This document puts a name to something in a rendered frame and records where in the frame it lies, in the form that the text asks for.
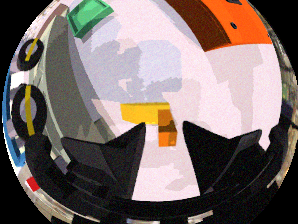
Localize green tray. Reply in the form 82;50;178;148
67;0;114;39
72;0;105;30

